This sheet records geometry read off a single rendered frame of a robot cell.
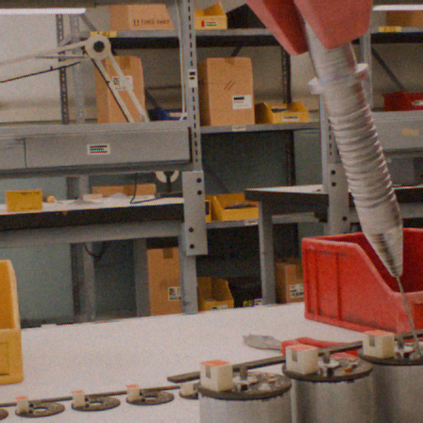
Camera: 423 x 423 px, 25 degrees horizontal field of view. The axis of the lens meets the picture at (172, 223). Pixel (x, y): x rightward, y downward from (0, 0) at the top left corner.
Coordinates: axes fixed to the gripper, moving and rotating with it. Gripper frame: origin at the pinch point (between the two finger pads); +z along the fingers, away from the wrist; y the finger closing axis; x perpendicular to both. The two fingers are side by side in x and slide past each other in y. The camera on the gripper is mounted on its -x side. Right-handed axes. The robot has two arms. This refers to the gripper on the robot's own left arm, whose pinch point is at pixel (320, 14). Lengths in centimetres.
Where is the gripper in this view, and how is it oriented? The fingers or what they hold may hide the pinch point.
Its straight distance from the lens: 25.2
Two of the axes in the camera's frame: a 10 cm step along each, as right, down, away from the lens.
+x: -7.5, 4.1, -5.2
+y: -5.8, -0.3, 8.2
